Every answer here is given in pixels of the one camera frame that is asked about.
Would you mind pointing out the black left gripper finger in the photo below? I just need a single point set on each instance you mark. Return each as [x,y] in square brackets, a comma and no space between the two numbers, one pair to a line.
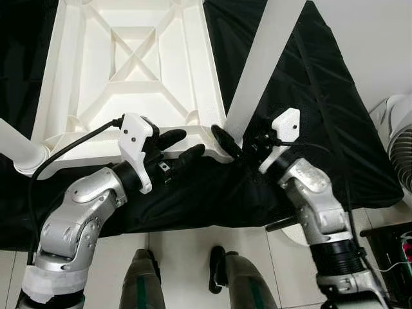
[172,138]
[190,156]

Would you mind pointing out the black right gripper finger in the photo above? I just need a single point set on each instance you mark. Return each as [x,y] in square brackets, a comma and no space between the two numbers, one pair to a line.
[226,141]

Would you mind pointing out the white plastic table leg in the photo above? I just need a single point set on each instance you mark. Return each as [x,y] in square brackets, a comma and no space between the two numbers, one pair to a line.
[22,151]
[264,71]

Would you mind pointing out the white plastic children table top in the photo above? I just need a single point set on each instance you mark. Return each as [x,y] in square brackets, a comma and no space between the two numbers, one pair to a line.
[129,64]

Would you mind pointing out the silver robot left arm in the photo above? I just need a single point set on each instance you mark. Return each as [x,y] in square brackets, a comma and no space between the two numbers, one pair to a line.
[77,219]

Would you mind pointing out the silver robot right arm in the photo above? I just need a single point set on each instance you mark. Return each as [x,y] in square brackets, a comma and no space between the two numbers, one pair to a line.
[318,206]

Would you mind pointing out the black table cloth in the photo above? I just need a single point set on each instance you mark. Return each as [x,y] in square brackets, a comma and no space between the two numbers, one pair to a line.
[322,129]

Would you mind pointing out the grey robot left leg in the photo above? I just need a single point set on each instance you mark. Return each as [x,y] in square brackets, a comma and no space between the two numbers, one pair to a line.
[140,283]

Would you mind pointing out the grey robot leg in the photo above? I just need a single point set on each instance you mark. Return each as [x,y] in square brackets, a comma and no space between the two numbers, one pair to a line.
[140,283]
[248,283]

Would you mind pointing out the grey robot right leg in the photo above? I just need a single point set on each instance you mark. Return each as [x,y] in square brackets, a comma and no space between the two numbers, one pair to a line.
[248,283]

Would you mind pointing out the white pink hair dryer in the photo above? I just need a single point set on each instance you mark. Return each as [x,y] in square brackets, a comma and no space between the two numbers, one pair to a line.
[407,248]

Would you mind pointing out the black metal shelf rack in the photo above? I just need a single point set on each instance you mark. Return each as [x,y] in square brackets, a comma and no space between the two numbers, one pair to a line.
[386,251]

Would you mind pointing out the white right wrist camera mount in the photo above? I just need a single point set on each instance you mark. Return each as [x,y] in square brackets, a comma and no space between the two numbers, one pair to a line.
[283,132]

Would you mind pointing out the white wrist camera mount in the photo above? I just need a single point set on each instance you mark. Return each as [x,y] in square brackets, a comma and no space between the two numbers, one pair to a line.
[134,138]
[283,132]

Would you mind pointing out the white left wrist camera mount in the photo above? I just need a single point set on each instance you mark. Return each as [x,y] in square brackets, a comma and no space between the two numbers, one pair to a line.
[134,138]

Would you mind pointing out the white pedestal fan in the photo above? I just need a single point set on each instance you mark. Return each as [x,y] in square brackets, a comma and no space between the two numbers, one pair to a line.
[399,141]

